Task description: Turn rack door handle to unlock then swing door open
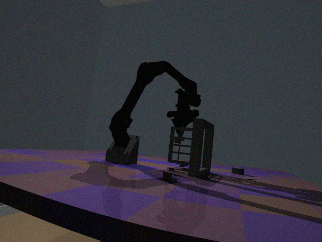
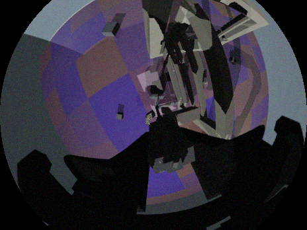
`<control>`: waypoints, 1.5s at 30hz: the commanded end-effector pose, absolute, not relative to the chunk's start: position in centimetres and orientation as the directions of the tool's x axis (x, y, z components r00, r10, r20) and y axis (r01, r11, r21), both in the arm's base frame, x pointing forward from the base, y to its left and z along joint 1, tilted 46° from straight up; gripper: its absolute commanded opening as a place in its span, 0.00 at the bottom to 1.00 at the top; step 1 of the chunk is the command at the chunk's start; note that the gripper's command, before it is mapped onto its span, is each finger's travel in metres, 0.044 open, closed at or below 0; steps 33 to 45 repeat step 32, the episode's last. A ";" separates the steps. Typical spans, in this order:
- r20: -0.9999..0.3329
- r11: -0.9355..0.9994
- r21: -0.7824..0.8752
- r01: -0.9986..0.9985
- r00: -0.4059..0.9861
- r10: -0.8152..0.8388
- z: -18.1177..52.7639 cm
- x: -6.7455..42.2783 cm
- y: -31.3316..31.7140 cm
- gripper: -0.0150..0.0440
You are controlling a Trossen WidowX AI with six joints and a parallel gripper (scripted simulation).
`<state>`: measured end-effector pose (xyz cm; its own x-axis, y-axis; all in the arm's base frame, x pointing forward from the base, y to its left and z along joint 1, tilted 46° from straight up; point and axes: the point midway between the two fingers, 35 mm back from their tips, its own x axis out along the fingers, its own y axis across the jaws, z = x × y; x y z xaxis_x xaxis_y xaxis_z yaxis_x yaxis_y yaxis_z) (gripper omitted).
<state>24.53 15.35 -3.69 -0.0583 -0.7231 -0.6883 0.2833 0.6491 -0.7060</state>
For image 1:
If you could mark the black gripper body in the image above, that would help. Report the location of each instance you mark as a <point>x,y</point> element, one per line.
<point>178,114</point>

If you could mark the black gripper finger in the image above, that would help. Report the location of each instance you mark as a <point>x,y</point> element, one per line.
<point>177,123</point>
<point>185,123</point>

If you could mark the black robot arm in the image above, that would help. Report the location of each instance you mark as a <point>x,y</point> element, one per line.
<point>146,73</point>

